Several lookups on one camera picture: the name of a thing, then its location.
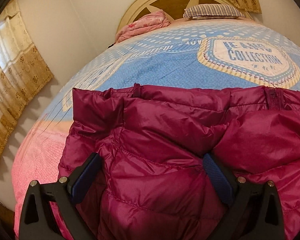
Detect beige side window curtain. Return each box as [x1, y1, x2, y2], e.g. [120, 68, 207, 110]
[0, 0, 54, 157]

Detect pink folded blanket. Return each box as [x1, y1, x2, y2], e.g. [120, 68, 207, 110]
[115, 10, 171, 43]

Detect blue pink printed bedspread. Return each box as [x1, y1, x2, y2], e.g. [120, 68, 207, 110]
[12, 20, 300, 239]

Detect striped pillow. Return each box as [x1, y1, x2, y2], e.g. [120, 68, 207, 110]
[183, 4, 246, 18]

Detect magenta puffer jacket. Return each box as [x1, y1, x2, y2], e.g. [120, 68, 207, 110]
[58, 84, 300, 239]

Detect cream wooden headboard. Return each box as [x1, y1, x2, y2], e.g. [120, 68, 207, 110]
[116, 0, 253, 34]

